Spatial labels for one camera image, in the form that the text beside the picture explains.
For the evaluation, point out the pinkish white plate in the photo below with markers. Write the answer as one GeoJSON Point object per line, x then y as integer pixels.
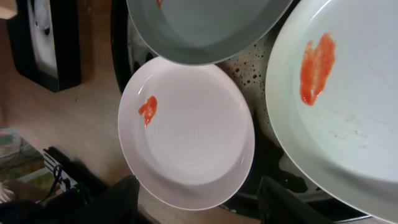
{"type": "Point", "coordinates": [186, 133]}

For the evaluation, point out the rectangular black soap tray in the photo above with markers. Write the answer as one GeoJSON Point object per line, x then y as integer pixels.
{"type": "Point", "coordinates": [45, 46]}

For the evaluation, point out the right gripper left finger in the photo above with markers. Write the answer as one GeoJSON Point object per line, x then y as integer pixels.
{"type": "Point", "coordinates": [119, 204]}

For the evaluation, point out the grey-blue plate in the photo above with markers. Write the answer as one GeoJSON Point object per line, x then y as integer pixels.
{"type": "Point", "coordinates": [201, 32]}

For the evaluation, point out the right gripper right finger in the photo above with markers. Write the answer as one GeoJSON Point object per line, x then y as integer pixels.
{"type": "Point", "coordinates": [277, 205]}

